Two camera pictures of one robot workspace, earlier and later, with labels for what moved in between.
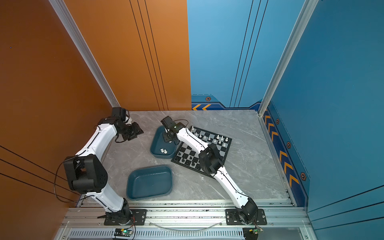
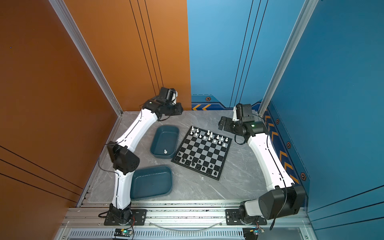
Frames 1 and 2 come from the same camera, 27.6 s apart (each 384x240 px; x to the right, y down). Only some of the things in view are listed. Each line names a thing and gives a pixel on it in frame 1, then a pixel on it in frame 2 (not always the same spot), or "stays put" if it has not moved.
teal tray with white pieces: x=158 y=148 stays put
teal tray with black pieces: x=148 y=183 stays put
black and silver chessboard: x=187 y=156 stays put
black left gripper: x=137 y=131 → x=178 y=110
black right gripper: x=166 y=139 → x=228 y=121
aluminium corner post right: x=307 y=12 stays put
